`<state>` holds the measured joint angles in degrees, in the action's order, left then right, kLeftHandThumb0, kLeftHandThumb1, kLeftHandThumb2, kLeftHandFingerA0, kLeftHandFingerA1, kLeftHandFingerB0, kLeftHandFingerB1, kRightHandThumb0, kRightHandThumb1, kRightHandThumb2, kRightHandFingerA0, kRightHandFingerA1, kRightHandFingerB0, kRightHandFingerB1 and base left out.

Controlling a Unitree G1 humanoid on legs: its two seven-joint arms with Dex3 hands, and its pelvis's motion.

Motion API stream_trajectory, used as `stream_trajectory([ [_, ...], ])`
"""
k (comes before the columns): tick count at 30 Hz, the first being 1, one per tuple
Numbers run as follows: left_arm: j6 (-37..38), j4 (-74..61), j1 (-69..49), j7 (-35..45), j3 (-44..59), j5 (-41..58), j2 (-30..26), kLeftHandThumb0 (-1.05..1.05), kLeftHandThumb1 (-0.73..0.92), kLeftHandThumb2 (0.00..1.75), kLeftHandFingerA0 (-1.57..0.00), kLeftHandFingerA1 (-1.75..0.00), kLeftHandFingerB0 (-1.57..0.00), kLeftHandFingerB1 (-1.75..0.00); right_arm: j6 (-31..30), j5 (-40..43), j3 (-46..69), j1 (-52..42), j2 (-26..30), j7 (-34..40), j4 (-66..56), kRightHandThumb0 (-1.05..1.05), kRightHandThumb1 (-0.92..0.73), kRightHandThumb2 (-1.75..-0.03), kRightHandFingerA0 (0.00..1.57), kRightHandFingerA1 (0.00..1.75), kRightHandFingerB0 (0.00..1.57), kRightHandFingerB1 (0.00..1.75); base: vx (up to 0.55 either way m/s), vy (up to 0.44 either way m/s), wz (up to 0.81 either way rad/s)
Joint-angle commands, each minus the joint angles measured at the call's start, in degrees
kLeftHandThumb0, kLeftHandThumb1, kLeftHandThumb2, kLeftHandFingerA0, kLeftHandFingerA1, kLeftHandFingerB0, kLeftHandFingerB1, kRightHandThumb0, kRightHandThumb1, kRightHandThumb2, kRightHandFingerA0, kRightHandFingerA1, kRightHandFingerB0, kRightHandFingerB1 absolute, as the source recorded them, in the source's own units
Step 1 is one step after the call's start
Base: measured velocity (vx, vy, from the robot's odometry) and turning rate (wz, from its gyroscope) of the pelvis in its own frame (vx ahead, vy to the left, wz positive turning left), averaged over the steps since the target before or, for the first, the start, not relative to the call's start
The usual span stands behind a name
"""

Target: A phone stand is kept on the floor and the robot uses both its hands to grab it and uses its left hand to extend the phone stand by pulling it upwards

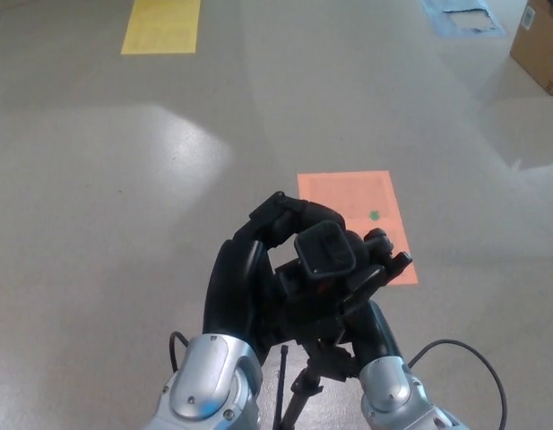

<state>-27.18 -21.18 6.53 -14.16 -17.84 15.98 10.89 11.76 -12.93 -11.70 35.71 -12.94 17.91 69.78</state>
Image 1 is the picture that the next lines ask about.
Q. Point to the black phone stand tripod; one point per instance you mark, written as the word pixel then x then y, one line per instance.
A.
pixel 325 248

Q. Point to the brown cardboard box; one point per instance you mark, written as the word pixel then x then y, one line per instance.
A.
pixel 540 54

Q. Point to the yellow paper sheet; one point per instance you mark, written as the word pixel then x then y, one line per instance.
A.
pixel 161 27

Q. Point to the orange paper sheet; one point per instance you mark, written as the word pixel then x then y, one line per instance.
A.
pixel 348 192

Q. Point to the torn blue sheet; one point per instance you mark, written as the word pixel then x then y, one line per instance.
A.
pixel 433 18

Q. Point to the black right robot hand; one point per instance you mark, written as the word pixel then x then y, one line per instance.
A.
pixel 374 331

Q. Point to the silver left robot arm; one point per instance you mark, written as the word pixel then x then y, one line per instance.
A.
pixel 209 385

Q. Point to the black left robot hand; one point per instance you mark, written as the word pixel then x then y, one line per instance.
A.
pixel 231 286

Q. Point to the small green sticker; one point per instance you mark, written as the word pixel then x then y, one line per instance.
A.
pixel 374 216

